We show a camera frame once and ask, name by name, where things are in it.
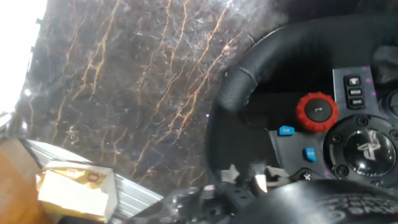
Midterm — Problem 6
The brown cardboard box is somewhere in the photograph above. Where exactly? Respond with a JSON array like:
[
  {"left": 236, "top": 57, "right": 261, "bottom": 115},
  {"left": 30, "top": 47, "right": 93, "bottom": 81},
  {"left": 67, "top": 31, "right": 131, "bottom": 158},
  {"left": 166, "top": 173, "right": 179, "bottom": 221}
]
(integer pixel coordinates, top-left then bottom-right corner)
[{"left": 0, "top": 138, "right": 53, "bottom": 224}]

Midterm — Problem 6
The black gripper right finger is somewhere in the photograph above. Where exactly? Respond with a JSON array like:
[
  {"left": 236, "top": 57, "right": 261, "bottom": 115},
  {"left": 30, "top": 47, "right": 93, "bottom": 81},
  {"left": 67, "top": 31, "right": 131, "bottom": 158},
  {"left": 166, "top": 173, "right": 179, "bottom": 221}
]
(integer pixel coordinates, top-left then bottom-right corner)
[{"left": 251, "top": 161, "right": 292, "bottom": 194}]

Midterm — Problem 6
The dark marble pattern mat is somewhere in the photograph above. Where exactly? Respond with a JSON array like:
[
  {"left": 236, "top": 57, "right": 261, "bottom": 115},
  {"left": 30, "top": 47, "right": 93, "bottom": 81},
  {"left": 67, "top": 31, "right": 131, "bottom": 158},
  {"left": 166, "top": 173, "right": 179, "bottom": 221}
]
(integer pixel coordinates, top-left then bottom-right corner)
[{"left": 12, "top": 0, "right": 398, "bottom": 200}]

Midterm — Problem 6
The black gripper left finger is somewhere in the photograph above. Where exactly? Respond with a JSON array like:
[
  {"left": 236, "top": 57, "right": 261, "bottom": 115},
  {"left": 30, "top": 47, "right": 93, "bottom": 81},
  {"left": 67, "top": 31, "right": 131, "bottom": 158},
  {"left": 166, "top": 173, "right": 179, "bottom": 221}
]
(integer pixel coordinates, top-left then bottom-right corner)
[{"left": 130, "top": 164, "right": 256, "bottom": 224}]

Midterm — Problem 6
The black racing steering wheel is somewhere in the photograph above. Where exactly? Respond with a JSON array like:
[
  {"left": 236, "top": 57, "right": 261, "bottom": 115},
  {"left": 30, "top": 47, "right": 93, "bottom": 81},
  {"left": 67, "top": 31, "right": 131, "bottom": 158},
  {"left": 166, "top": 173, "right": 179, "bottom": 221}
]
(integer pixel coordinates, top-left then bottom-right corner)
[{"left": 205, "top": 14, "right": 398, "bottom": 200}]

